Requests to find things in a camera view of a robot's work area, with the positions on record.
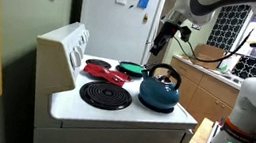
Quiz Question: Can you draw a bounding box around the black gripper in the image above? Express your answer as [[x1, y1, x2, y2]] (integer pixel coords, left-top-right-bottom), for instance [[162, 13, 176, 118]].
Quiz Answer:
[[148, 19, 180, 60]]

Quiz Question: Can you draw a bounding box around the blue kettle with black handle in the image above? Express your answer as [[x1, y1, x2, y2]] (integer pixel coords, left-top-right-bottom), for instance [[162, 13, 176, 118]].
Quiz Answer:
[[136, 61, 185, 113]]

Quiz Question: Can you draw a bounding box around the black frying pan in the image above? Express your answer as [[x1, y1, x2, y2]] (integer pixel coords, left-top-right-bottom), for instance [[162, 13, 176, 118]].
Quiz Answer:
[[116, 59, 147, 79]]

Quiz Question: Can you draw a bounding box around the yellow bottle-shaped magnet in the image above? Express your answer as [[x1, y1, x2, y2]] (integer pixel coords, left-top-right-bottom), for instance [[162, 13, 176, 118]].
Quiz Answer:
[[142, 12, 149, 24]]

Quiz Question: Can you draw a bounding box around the white refrigerator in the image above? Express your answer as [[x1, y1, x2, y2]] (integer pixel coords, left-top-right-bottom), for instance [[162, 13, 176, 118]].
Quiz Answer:
[[75, 0, 168, 69]]

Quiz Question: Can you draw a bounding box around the red oven mitt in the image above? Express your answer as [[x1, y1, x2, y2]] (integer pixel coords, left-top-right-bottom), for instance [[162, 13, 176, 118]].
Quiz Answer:
[[81, 61, 133, 89]]

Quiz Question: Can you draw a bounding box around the wooden kitchen cabinet counter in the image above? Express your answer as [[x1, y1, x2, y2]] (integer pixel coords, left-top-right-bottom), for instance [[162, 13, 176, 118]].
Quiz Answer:
[[162, 53, 248, 131]]

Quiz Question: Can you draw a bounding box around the tall black patterned curtain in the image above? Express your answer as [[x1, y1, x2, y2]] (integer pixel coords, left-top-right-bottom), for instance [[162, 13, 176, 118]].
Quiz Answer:
[[205, 0, 252, 54]]

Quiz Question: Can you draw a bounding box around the white stove knob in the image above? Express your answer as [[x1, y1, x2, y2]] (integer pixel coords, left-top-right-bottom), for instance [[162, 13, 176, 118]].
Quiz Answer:
[[67, 48, 84, 69]]

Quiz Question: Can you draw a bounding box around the white electric stove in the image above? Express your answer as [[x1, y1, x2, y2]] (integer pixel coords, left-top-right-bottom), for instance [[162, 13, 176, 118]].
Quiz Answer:
[[21, 17, 210, 143]]

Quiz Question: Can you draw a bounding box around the short black patterned curtain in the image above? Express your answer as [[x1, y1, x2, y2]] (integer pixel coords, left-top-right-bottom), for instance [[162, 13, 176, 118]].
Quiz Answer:
[[230, 54, 256, 81]]

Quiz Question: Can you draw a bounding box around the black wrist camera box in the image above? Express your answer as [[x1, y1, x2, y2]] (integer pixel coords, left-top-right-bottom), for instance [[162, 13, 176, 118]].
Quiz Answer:
[[176, 25, 194, 44]]

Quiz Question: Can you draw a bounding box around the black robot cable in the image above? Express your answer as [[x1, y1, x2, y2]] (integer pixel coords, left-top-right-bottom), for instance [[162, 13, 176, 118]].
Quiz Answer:
[[170, 17, 255, 70]]

